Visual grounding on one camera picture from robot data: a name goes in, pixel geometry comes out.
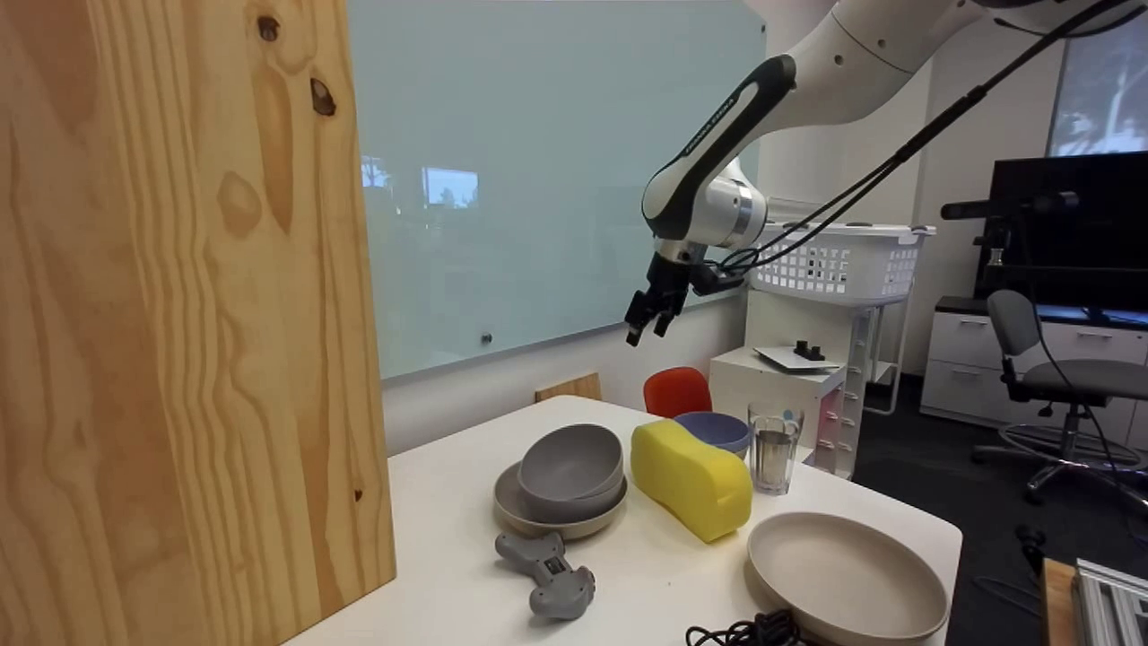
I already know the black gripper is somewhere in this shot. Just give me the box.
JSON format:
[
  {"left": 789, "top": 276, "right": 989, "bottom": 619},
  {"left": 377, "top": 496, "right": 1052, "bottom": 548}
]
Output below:
[{"left": 619, "top": 247, "right": 721, "bottom": 353}]

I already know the yellow cloth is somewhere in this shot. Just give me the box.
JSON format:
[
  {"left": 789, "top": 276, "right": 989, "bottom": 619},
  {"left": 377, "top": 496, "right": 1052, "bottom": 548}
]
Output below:
[{"left": 626, "top": 417, "right": 757, "bottom": 548}]

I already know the grey bowl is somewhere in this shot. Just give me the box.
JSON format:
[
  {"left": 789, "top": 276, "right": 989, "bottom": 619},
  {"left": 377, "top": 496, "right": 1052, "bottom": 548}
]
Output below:
[{"left": 511, "top": 421, "right": 630, "bottom": 525}]

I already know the red chair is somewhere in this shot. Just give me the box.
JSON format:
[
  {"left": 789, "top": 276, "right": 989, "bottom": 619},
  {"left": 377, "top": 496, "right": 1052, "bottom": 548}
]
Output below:
[{"left": 637, "top": 363, "right": 716, "bottom": 422}]

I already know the white side table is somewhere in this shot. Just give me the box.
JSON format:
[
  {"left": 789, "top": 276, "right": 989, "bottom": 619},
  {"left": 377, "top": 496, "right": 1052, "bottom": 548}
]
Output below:
[{"left": 706, "top": 343, "right": 845, "bottom": 448}]

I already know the flat white device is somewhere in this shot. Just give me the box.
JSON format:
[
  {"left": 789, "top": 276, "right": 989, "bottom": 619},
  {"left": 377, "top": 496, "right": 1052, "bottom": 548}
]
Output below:
[{"left": 753, "top": 341, "right": 845, "bottom": 375}]

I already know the glass whiteboard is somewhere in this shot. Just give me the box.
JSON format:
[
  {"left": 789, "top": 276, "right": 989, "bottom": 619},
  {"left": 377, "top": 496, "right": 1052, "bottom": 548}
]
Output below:
[{"left": 340, "top": 0, "right": 770, "bottom": 383}]

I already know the clear drinking glass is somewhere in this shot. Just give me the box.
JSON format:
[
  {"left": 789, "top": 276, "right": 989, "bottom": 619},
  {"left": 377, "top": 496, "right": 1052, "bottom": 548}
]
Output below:
[{"left": 746, "top": 402, "right": 806, "bottom": 497}]

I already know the white laundry basket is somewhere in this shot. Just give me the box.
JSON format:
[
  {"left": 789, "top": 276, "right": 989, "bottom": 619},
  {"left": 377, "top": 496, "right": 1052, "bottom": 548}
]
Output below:
[{"left": 749, "top": 217, "right": 938, "bottom": 310}]

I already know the small grey-beige plate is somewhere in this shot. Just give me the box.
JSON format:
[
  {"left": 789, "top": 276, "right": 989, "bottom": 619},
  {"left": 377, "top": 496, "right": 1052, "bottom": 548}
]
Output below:
[{"left": 491, "top": 464, "right": 630, "bottom": 545}]

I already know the white drawer cabinet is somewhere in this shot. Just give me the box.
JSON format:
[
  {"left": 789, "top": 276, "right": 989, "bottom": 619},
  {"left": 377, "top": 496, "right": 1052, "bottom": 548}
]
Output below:
[{"left": 918, "top": 298, "right": 1148, "bottom": 452}]

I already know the large beige plate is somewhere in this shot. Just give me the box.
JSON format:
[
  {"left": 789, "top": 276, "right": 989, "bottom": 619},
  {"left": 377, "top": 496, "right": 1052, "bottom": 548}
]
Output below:
[{"left": 741, "top": 511, "right": 949, "bottom": 646}]

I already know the grey office chair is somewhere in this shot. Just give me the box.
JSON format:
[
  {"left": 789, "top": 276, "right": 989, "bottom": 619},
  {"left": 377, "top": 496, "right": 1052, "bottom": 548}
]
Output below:
[{"left": 967, "top": 287, "right": 1148, "bottom": 506}]

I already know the black monitor screen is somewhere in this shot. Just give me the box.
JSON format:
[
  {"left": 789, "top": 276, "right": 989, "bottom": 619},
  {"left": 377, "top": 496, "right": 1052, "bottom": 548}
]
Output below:
[{"left": 972, "top": 152, "right": 1148, "bottom": 317}]

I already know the tall wooden box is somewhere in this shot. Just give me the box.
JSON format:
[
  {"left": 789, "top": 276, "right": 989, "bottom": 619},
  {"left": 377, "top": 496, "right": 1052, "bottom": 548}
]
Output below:
[{"left": 0, "top": 0, "right": 401, "bottom": 646}]

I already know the window with tree view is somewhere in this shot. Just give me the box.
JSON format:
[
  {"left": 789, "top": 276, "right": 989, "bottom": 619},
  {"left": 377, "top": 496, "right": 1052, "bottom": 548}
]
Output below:
[{"left": 1046, "top": 3, "right": 1148, "bottom": 156}]

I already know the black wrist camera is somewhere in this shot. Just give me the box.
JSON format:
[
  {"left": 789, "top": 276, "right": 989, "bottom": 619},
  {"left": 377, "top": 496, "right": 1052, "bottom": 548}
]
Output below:
[{"left": 692, "top": 262, "right": 749, "bottom": 298}]

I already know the white wire shelf rack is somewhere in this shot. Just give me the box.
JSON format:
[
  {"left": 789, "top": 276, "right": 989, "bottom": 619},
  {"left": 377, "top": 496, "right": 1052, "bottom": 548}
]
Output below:
[{"left": 822, "top": 298, "right": 910, "bottom": 482}]

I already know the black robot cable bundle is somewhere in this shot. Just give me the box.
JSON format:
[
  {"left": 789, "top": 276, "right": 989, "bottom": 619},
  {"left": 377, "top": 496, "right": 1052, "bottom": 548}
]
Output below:
[{"left": 712, "top": 0, "right": 1126, "bottom": 276}]

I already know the black cable on table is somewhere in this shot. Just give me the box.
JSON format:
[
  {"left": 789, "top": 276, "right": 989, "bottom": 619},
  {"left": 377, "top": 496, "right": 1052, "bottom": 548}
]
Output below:
[{"left": 681, "top": 607, "right": 827, "bottom": 646}]

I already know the aluminium frame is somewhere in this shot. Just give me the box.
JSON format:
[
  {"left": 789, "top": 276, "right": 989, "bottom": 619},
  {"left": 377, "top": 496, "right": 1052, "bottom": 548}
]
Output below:
[{"left": 1071, "top": 551, "right": 1148, "bottom": 646}]

